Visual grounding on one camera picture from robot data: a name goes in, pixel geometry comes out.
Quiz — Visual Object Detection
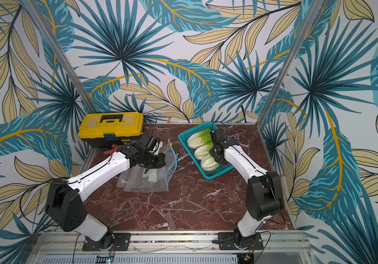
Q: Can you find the chinese cabbage front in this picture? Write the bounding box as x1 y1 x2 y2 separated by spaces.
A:
201 155 220 171

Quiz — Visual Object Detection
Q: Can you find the chinese cabbage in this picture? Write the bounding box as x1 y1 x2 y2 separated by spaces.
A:
201 155 220 171
187 128 212 149
194 142 214 160

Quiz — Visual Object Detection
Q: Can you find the clear zipper bag blue seal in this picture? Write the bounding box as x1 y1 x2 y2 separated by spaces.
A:
116 144 178 193

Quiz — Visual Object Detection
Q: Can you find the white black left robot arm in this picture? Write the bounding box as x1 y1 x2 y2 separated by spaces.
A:
45 144 166 250

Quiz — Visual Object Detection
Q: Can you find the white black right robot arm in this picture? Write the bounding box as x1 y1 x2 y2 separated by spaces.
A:
209 129 284 249

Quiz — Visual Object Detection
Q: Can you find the chinese cabbage middle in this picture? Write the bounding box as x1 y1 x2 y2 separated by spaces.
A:
194 142 214 160

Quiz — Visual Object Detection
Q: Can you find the chinese cabbage back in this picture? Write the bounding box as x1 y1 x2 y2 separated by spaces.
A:
187 128 212 149

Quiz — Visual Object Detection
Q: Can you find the teal plastic basket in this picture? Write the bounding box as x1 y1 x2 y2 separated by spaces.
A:
178 122 234 179

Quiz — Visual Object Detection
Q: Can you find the yellow black plastic toolbox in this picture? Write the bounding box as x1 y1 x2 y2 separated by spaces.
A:
78 112 144 149

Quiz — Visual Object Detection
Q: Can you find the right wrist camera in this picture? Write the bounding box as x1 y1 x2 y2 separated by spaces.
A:
210 129 237 150

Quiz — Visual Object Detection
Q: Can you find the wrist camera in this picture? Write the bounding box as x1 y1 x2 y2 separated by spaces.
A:
138 133 161 153
210 129 237 150

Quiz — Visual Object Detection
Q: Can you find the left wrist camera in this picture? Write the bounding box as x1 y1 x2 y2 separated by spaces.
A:
138 133 161 153

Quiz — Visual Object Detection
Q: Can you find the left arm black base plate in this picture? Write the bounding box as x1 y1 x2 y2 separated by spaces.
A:
82 232 131 251

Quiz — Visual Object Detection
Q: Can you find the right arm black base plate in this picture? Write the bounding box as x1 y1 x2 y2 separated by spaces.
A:
212 230 264 250

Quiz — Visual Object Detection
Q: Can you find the left aluminium corner post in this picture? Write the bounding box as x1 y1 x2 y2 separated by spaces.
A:
22 0 98 113

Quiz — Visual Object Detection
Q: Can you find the aluminium corner post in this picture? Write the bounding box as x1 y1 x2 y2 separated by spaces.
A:
257 0 324 129
22 0 98 113

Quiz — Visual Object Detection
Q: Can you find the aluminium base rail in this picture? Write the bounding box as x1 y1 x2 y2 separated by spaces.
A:
27 230 318 264

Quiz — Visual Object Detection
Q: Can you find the right aluminium corner post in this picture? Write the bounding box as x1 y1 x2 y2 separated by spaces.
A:
257 0 324 129

